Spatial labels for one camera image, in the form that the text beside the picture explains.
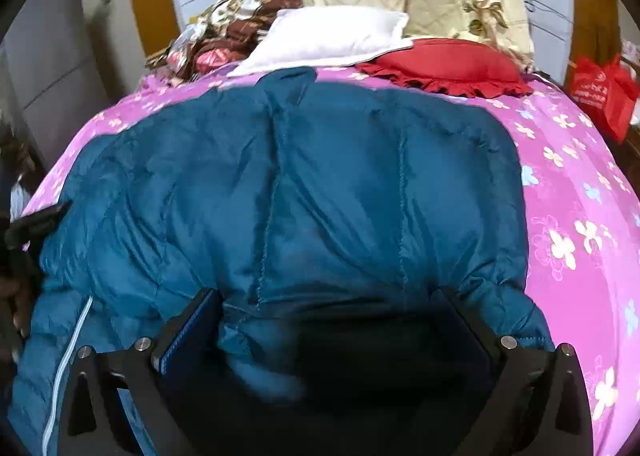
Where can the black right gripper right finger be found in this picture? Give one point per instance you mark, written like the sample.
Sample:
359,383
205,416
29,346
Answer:
521,401

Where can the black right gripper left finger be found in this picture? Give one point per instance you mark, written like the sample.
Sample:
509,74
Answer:
169,379

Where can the teal puffer jacket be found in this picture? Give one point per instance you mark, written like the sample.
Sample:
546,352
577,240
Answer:
286,196

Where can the pink floral bed sheet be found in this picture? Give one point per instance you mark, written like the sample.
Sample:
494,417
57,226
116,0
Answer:
582,221

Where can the red shopping bag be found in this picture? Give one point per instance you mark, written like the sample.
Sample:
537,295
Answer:
606,94

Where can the grey wardrobe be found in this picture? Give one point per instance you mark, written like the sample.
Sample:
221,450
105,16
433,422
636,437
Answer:
53,73

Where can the red ruffled pillow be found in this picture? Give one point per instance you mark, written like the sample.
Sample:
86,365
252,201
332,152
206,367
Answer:
455,67

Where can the brown patterned blanket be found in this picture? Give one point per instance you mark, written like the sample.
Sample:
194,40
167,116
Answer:
225,32

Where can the white folded cloth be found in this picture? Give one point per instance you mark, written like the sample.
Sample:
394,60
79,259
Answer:
326,36

